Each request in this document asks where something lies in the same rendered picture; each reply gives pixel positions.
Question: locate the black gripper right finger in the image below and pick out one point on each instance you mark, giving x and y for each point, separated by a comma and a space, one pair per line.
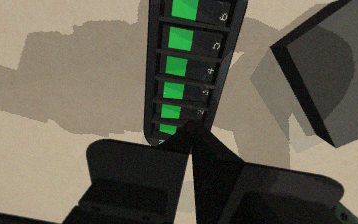
221, 178

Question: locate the dark grey controller unit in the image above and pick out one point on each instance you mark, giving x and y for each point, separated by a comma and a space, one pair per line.
190, 45

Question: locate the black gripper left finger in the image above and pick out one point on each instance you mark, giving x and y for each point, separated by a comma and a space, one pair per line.
162, 166

